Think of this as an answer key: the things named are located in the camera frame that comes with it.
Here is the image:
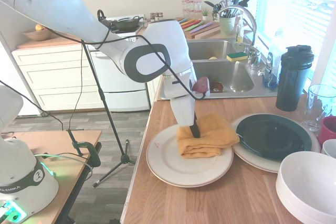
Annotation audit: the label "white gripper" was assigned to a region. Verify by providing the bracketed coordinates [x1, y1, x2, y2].
[170, 95, 202, 139]

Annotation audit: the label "yellow terry towel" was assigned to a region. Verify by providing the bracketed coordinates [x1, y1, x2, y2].
[177, 111, 241, 159]

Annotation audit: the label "white plate with gold rim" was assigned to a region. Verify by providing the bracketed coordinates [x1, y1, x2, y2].
[230, 113, 321, 174]
[146, 124, 234, 187]

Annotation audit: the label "dark glossy plate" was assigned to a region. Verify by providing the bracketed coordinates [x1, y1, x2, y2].
[235, 113, 313, 162]

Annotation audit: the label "brown bowl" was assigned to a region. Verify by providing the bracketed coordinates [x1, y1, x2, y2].
[209, 81, 224, 93]

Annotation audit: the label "white base cabinet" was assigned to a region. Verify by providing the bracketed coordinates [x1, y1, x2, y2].
[146, 77, 163, 105]

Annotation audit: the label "stainless steel double sink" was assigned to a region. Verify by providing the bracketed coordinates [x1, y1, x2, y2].
[160, 39, 279, 101]

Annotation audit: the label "yellow green sponge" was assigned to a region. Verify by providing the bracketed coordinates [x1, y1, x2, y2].
[226, 52, 249, 62]

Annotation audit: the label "clear bottle with blue liquid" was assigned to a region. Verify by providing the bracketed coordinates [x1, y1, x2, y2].
[262, 28, 281, 89]

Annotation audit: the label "white kitchen stove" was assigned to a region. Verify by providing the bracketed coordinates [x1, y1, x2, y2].
[87, 31, 151, 112]

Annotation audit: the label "green knife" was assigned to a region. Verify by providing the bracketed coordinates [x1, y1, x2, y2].
[189, 22, 211, 33]

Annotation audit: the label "wooden cutting board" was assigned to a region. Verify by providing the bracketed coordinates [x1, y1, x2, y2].
[183, 18, 222, 40]

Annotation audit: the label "clear yellow soap bottle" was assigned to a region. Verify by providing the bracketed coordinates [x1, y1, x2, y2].
[235, 16, 245, 44]

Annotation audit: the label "pink knife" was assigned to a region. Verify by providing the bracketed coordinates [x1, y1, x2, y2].
[183, 20, 203, 30]

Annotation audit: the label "dark green clamp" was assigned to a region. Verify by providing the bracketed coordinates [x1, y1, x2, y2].
[66, 128, 102, 167]

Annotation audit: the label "black shaker bottle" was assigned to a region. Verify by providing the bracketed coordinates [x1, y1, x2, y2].
[275, 45, 315, 112]

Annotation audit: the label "pale green utensil crock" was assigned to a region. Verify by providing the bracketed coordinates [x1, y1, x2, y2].
[219, 16, 236, 37]

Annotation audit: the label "chrome arched faucet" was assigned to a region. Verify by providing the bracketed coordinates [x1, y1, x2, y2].
[219, 5, 262, 68]

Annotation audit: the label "glass jar with checkered lid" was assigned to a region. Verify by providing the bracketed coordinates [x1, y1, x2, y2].
[182, 0, 190, 19]
[195, 0, 203, 19]
[188, 0, 196, 19]

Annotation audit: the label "clear drinking glass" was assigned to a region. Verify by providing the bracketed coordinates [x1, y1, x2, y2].
[301, 84, 336, 132]

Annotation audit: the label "large white bowl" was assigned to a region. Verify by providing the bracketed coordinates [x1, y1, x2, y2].
[277, 192, 336, 224]
[275, 151, 336, 216]

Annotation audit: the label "black wok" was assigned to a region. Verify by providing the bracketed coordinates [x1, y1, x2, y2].
[107, 15, 144, 32]

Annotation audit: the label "red mug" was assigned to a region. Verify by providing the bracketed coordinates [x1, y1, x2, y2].
[317, 115, 336, 146]

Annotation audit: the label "small white cup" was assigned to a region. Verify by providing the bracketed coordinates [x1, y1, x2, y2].
[321, 139, 336, 159]

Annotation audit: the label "blue kettle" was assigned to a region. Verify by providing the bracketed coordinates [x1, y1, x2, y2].
[97, 9, 111, 27]

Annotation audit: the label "wooden top robot stand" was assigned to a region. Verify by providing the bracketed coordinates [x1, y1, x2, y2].
[0, 129, 102, 224]

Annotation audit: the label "white window blinds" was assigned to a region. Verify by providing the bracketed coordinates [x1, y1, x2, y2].
[241, 0, 336, 83]

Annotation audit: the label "white drawer cabinet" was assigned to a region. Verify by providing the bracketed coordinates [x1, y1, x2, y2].
[12, 43, 97, 117]

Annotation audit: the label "maroon wrist camera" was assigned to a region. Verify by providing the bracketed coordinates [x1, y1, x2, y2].
[191, 76, 211, 99]

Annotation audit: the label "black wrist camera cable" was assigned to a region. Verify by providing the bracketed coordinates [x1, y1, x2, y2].
[80, 9, 208, 101]

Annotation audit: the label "black camera tripod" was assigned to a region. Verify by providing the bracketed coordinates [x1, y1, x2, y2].
[80, 39, 137, 188]

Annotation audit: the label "thin black tripod cable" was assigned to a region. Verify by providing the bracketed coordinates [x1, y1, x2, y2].
[68, 44, 86, 132]

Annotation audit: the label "grey cable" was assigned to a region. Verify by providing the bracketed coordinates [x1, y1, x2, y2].
[33, 153, 95, 182]

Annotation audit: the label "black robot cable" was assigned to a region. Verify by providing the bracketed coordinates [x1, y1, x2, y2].
[0, 78, 65, 133]

